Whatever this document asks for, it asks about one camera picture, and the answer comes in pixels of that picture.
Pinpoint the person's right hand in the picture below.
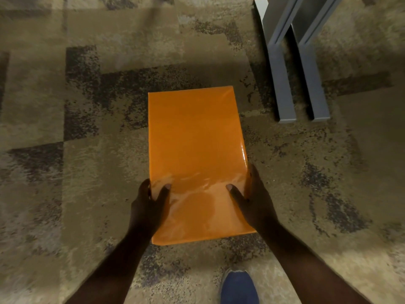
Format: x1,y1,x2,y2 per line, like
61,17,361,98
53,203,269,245
226,163,279,235

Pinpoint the person's left hand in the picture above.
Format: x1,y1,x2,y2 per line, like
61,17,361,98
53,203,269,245
127,178,171,240

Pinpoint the orange padded envelope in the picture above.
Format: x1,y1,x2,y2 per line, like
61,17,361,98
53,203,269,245
148,85,257,246

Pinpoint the person's left forearm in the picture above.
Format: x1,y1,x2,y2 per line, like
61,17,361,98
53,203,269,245
65,230,152,304

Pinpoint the person's right forearm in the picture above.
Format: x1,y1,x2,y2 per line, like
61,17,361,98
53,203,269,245
257,222,372,304

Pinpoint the blue shoe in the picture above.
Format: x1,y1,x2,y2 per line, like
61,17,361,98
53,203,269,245
219,268,260,304

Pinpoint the grey metal table leg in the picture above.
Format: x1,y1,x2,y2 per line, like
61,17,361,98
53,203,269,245
253,0,300,124
289,0,345,121

